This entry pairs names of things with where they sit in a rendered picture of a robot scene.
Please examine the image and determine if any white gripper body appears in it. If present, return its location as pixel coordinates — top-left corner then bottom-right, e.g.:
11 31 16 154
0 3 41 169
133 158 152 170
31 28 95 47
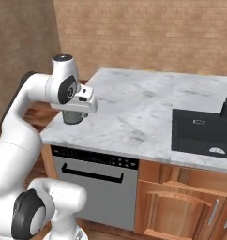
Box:
50 93 98 114

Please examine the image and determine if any grey dishwasher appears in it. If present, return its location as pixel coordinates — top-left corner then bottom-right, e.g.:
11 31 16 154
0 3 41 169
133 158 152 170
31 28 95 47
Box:
50 144 140 232

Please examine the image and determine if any black sink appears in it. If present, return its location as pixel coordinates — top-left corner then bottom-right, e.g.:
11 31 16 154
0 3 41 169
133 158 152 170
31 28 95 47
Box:
170 108 227 160

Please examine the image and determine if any wooden cupboard door arched panel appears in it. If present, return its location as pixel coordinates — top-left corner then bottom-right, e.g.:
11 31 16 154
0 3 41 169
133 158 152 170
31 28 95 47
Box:
134 179 227 240

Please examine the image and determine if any wooden cabinet side panel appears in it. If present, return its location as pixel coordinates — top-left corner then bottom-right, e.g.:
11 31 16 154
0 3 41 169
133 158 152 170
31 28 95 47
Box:
40 143 59 181

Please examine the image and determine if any wooden cupboard door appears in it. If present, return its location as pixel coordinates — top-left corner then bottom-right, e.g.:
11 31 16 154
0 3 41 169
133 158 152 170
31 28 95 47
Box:
210 196 227 240

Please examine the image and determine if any black dishwasher handle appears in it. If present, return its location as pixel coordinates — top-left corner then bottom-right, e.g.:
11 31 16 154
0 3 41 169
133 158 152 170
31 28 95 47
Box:
61 162 125 185

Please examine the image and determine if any wooden drawer front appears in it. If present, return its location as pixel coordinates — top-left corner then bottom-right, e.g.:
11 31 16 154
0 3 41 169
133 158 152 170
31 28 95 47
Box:
138 159 227 198

